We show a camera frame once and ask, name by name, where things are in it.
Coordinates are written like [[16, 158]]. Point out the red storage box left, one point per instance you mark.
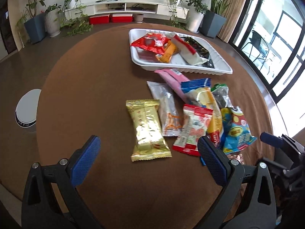
[[99, 19]]

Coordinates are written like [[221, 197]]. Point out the trailing plant on cabinet right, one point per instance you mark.
[[172, 5]]

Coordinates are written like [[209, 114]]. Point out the white and red snack bag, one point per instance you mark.
[[186, 51]]

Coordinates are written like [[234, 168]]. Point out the beige curtain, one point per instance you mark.
[[231, 14]]

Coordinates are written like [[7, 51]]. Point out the plant in white ribbed pot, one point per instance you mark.
[[52, 21]]

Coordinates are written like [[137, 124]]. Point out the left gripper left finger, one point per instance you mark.
[[82, 160]]

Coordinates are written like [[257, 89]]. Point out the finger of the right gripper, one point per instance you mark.
[[271, 140]]

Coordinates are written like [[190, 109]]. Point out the black balcony chair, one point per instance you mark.
[[266, 53]]

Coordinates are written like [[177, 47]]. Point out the gold foil snack packet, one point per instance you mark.
[[150, 144]]

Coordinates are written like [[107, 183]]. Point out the small beige pot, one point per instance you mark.
[[138, 18]]

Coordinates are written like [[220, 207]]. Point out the pink snack packet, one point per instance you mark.
[[174, 78]]

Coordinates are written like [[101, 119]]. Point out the green clear nut packet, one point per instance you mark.
[[221, 95]]

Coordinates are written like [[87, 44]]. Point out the light blue cartoon snack bag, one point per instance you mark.
[[237, 134]]

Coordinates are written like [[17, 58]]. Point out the red white fruit packet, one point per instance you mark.
[[196, 122]]

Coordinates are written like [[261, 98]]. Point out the blue yellow cake bag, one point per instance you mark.
[[198, 93]]

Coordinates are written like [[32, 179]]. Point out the clear orange bear packet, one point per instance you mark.
[[169, 117]]

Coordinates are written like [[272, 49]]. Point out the red storage box right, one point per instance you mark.
[[122, 18]]

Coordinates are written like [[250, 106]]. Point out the trailing ivy plant left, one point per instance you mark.
[[73, 18]]

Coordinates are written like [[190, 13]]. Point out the orange snack packet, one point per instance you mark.
[[170, 50]]

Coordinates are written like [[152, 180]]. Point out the plant in white pot right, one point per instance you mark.
[[197, 10]]

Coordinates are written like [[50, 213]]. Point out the red brown chocolate packet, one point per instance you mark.
[[238, 156]]

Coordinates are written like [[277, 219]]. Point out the tall plant blue-grey pot left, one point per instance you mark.
[[34, 25]]

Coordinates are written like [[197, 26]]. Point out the large plant blue-grey pot right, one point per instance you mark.
[[213, 19]]

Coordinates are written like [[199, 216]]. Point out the red storage box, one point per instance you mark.
[[99, 19], [122, 18]]

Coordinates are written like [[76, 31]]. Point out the black snack packet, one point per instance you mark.
[[201, 51]]

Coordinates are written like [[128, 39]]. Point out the white tv cabinet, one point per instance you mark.
[[150, 9]]

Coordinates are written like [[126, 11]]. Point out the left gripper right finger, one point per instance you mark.
[[215, 160]]

